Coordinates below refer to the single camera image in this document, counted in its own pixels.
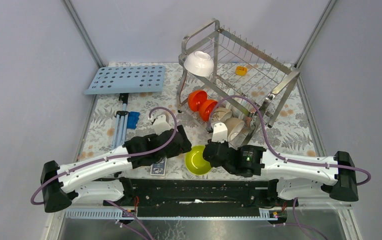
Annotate yellow-green plastic bowl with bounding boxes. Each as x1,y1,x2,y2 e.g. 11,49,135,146
184,145,212,175

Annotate white plastic bowl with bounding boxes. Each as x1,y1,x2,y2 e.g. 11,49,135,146
183,51,214,77

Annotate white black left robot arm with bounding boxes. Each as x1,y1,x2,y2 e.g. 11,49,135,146
30,125,192,213

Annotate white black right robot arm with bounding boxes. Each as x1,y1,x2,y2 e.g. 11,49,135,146
202,142,359,206

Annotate white dishes in rack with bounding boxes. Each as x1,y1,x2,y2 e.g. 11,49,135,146
224,88,255,121

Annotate stainless steel dish rack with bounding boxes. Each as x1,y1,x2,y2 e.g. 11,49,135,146
176,18,309,149

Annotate blue playing card deck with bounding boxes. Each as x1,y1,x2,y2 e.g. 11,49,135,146
150,158,167,177

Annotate patterned beige ceramic bowl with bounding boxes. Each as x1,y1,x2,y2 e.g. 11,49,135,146
210,107,232,129

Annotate orange bowl front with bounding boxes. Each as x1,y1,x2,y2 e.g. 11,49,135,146
198,99,218,122

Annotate orange bowl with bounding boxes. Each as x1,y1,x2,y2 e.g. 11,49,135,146
187,90,208,112
198,99,218,122

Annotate orange bowl rear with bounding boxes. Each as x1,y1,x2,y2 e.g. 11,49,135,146
187,90,208,112

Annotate light blue folded tripod stand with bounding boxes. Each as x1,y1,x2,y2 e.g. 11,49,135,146
112,93,129,150

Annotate light blue perforated tray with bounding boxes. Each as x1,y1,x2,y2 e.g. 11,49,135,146
83,65,166,95

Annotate small yellow cup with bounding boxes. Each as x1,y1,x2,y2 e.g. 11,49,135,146
235,66,248,76

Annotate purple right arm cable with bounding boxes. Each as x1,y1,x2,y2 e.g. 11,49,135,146
207,95,372,186

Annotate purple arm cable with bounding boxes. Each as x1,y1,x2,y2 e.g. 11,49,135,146
207,95,372,186
30,106,179,206

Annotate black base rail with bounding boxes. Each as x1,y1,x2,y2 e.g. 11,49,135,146
114,177,293,217

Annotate light blue cable duct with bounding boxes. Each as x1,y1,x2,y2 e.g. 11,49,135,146
65,207,280,222

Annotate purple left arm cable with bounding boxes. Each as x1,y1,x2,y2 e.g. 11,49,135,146
30,106,179,206

